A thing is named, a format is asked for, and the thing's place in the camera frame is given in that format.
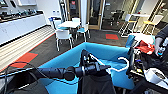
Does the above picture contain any white cloth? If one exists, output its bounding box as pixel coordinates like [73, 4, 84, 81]
[132, 32, 158, 46]

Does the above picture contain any wooden framed glass door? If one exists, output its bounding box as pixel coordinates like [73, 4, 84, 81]
[86, 0, 105, 31]

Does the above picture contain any white high table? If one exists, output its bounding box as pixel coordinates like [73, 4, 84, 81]
[131, 12, 152, 35]

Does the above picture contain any blue sofa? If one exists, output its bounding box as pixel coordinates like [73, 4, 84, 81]
[35, 33, 140, 94]

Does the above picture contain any yellow seat bar stool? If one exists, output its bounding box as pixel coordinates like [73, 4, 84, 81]
[142, 14, 165, 35]

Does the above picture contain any red cloth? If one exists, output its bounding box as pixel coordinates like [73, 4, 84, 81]
[134, 39, 157, 55]

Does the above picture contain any person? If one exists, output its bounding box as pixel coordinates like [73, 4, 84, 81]
[153, 24, 168, 57]

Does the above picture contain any wooden door red sign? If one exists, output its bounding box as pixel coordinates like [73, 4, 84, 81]
[65, 0, 82, 21]

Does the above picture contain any white bar stool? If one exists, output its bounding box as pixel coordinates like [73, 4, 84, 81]
[118, 13, 138, 38]

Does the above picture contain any black office chair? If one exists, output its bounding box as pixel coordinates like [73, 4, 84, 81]
[111, 11, 125, 28]

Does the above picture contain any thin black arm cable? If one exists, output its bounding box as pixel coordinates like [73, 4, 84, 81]
[0, 65, 45, 94]

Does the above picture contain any white square table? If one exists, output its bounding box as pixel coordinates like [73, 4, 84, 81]
[58, 20, 81, 30]

